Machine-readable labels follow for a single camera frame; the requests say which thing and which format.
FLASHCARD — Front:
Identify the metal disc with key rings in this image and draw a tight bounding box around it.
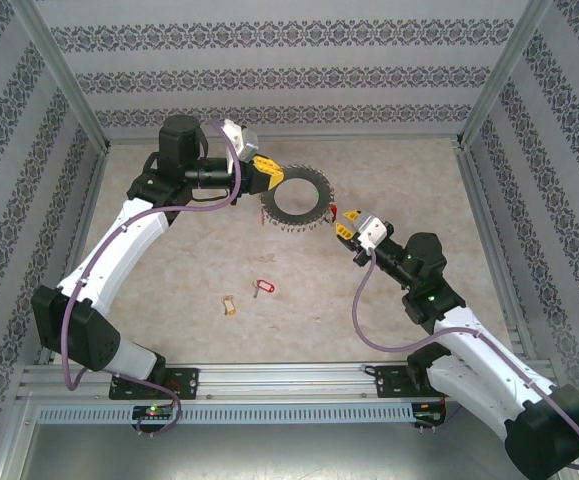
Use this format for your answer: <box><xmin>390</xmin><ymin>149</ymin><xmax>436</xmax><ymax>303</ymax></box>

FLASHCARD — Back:
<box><xmin>257</xmin><ymin>162</ymin><xmax>339</xmax><ymax>235</ymax></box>

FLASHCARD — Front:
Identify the small circuit board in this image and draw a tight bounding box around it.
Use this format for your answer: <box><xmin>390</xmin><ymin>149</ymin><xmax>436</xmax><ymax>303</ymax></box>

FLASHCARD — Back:
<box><xmin>413</xmin><ymin>409</ymin><xmax>446</xmax><ymax>427</ymax></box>
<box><xmin>132</xmin><ymin>404</ymin><xmax>175</xmax><ymax>420</ymax></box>

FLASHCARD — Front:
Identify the grey metal panel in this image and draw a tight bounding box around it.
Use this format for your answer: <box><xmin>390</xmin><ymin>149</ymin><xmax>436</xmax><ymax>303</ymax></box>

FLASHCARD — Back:
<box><xmin>18</xmin><ymin>422</ymin><xmax>578</xmax><ymax>480</ymax></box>

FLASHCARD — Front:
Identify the thin black cable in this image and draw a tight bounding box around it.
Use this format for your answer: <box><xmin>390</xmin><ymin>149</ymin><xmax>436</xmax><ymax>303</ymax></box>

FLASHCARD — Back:
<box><xmin>188</xmin><ymin>185</ymin><xmax>235</xmax><ymax>202</ymax></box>

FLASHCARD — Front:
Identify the aluminium side rail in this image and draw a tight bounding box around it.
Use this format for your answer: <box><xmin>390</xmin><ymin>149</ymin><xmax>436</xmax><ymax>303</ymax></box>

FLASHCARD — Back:
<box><xmin>36</xmin><ymin>143</ymin><xmax>111</xmax><ymax>366</ymax></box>
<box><xmin>454</xmin><ymin>142</ymin><xmax>540</xmax><ymax>364</ymax></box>

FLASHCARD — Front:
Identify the aluminium back rail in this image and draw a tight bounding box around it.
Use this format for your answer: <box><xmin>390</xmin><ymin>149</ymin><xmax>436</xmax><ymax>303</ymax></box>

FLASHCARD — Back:
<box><xmin>103</xmin><ymin>132</ymin><xmax>465</xmax><ymax>147</ymax></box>

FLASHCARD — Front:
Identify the aluminium corner post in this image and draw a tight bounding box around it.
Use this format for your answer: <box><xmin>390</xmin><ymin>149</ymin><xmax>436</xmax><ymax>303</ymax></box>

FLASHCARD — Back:
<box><xmin>456</xmin><ymin>0</ymin><xmax>555</xmax><ymax>151</ymax></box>
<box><xmin>8</xmin><ymin>0</ymin><xmax>113</xmax><ymax>154</ymax></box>

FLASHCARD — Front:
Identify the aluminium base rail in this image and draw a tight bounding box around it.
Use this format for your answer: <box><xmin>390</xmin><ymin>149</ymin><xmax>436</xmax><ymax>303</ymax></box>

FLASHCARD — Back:
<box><xmin>16</xmin><ymin>362</ymin><xmax>558</xmax><ymax>402</ymax></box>

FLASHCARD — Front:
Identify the white slotted cable duct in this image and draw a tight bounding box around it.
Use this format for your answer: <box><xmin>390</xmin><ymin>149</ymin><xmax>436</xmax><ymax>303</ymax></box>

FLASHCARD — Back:
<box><xmin>36</xmin><ymin>402</ymin><xmax>415</xmax><ymax>425</ymax></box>

